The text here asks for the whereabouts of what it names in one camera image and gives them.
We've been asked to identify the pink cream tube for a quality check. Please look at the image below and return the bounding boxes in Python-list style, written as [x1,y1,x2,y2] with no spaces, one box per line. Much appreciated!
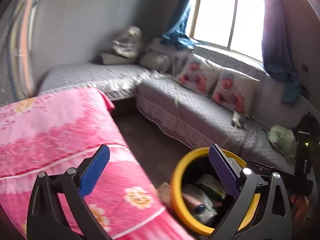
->
[182,193,206,215]

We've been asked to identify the white tissue pack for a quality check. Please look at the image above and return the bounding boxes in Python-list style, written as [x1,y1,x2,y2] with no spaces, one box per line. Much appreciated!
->
[182,184,217,225]

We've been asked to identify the green white medicine box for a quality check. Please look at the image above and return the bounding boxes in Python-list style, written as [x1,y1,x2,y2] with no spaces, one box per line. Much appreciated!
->
[196,174,226,201]

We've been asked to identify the yellow rimmed trash bin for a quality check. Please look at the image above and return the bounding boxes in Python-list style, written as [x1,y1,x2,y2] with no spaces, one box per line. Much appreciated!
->
[170,147,260,236]

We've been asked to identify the right hand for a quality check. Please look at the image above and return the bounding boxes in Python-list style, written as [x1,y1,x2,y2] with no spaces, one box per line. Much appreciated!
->
[290,194,309,230]

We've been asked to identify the green cloth bundle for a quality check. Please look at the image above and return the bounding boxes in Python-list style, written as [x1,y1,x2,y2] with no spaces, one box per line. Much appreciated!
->
[267,125,297,163]

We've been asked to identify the black bag on sofa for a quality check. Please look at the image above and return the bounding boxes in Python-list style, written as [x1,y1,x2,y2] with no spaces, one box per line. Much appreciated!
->
[293,112,319,154]

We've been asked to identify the white power adapter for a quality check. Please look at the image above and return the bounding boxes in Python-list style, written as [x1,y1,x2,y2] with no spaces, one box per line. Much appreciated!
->
[232,111,249,128]

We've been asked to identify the pink floral tablecloth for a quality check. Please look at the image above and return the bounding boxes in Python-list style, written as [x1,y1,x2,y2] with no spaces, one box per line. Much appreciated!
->
[1,88,190,239]

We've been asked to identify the right baby print pillow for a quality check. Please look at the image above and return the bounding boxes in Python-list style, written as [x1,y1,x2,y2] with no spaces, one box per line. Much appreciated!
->
[211,68,260,115]

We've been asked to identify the baby print pillow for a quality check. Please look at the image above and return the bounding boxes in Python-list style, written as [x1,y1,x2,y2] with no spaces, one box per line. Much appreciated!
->
[211,68,260,115]
[175,54,222,95]

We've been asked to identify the grey quilted corner sofa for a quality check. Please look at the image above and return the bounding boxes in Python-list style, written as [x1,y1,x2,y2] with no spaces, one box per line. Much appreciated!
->
[38,50,319,173]

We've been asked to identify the right purple curtain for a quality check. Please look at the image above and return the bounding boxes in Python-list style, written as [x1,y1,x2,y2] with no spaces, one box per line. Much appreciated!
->
[261,0,309,104]

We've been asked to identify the left baby print pillow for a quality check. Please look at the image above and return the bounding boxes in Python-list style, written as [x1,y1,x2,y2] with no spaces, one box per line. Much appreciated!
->
[175,54,222,95]

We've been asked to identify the grey bolster cushion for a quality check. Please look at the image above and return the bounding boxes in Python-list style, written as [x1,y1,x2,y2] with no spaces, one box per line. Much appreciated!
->
[95,53,136,65]

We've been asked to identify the grey square cushion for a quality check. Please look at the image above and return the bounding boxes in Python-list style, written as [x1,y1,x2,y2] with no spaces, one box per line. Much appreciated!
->
[139,51,175,74]

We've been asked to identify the striped hanging cloth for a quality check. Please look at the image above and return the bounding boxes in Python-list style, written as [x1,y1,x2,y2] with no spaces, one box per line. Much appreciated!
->
[1,0,39,106]

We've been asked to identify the silver plastic bag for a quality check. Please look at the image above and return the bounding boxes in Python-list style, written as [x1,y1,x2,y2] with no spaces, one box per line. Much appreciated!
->
[112,25,143,59]

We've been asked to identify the left blue curtain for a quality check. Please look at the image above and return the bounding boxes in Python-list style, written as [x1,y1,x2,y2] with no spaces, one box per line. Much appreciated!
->
[160,0,197,50]

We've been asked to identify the window with wooden frame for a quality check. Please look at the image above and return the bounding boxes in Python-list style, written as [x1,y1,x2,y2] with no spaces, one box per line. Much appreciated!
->
[186,0,265,61]

